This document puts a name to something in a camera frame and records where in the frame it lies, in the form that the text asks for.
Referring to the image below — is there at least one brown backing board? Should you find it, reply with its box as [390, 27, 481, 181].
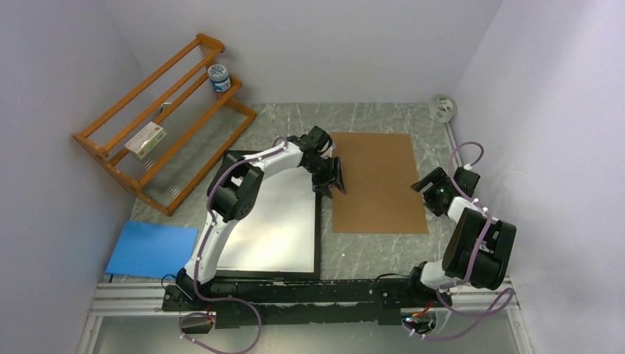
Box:
[331, 132, 429, 235]

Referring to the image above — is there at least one sunflower photo print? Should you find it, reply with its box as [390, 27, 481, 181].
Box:
[216, 156, 317, 273]

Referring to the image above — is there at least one orange wooden rack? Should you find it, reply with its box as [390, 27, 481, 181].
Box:
[73, 33, 257, 216]

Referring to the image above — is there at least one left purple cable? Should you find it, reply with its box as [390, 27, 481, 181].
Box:
[178, 136, 289, 354]

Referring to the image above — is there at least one black picture frame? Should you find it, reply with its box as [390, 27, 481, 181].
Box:
[212, 148, 324, 280]

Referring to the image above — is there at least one blue paper sheet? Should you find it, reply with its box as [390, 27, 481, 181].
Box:
[105, 221, 198, 279]

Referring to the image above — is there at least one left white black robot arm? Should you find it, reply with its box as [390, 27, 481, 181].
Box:
[175, 126, 346, 310]

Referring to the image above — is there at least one clear tape roll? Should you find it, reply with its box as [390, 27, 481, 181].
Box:
[427, 94, 458, 124]

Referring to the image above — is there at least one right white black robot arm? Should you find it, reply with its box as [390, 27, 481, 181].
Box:
[405, 167, 517, 306]

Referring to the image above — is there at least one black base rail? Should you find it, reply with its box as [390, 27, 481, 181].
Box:
[161, 277, 441, 329]

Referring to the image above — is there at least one white red small box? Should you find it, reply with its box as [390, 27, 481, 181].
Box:
[124, 122, 167, 159]

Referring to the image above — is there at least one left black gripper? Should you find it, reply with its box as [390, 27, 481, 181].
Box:
[304, 157, 347, 201]

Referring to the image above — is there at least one blue white jar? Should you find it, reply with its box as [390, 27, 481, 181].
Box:
[207, 63, 231, 93]

